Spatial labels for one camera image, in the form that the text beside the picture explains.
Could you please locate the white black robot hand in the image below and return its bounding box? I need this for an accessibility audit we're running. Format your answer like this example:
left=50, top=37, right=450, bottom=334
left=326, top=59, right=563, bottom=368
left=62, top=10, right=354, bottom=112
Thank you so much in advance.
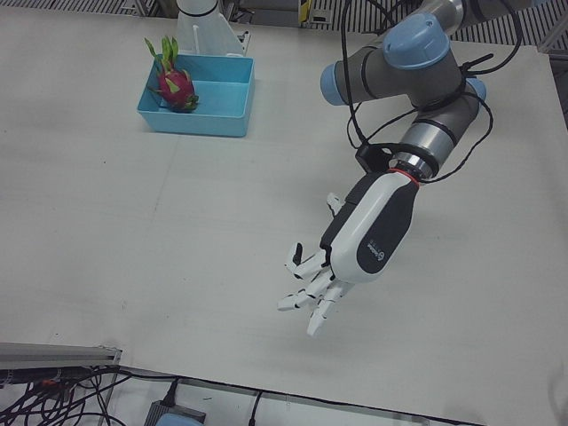
left=277, top=170, right=422, bottom=338

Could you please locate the pink green dragon fruit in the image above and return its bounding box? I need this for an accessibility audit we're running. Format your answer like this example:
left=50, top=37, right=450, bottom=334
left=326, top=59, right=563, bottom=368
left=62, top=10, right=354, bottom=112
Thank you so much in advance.
left=143, top=35, right=201, bottom=114

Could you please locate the light blue plastic bin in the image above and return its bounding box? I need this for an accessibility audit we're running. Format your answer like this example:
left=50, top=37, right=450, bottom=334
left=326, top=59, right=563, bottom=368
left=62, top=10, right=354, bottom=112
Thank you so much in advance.
left=136, top=53, right=256, bottom=138

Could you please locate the grey finned background panel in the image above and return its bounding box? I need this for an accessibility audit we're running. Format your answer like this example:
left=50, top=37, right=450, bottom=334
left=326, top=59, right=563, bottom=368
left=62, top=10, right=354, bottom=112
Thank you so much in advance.
left=310, top=0, right=542, bottom=45

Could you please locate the grey metal adapter box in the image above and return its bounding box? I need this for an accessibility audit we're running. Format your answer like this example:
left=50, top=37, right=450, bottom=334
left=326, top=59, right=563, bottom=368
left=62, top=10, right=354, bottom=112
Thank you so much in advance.
left=142, top=398, right=208, bottom=426

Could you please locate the black power strip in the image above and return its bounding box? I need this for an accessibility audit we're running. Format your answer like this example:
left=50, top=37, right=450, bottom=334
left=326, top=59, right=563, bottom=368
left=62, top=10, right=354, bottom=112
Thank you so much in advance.
left=0, top=366, right=97, bottom=388

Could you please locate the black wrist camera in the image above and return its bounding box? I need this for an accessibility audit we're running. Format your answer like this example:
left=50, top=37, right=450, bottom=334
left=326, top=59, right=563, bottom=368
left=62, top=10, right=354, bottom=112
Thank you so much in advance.
left=354, top=141, right=401, bottom=174

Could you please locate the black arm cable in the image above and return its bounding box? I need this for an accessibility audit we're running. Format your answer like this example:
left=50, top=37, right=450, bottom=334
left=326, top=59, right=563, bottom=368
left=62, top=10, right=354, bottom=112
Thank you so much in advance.
left=339, top=0, right=525, bottom=184

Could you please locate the short black cable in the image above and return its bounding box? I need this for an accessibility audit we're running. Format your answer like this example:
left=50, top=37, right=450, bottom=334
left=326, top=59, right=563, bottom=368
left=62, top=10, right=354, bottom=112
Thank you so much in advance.
left=247, top=390, right=265, bottom=426

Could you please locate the long black table-edge cable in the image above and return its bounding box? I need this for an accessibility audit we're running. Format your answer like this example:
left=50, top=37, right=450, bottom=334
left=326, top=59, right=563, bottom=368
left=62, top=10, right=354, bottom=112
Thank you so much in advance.
left=118, top=366, right=489, bottom=426

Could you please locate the white pedestal mount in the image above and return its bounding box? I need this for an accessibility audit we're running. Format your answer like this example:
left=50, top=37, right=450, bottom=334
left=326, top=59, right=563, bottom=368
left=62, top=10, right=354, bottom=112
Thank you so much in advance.
left=175, top=0, right=252, bottom=58

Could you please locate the black plug cable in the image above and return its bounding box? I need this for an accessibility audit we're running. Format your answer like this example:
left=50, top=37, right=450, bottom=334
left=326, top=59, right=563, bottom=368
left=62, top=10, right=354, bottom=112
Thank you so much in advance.
left=160, top=376, right=182, bottom=407

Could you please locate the aluminium frame rail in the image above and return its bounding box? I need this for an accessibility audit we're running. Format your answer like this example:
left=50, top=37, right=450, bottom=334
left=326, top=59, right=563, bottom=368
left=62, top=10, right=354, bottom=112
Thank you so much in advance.
left=0, top=341, right=123, bottom=372

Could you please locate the black cable tangle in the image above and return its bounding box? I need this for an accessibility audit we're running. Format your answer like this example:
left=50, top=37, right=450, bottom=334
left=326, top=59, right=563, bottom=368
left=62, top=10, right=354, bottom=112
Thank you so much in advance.
left=0, top=364, right=134, bottom=426

